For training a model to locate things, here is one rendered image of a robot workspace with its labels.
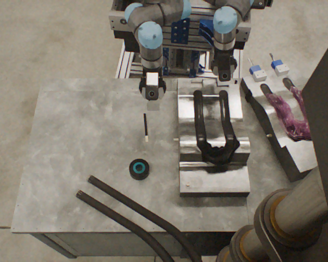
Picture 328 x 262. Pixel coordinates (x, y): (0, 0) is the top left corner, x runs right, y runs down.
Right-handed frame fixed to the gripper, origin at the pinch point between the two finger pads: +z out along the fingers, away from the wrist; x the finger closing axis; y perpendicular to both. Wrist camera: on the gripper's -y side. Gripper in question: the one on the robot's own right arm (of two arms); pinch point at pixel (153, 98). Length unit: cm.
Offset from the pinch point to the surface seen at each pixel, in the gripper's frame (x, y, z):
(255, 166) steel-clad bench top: -41.1, -22.7, 14.8
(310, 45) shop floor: -121, 114, 95
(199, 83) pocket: -19.9, 13.7, 8.7
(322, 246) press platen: -29, -67, -59
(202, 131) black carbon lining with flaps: -19.2, -12.5, 4.1
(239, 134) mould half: -33.0, -14.8, 2.5
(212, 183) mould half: -22.3, -32.2, 8.8
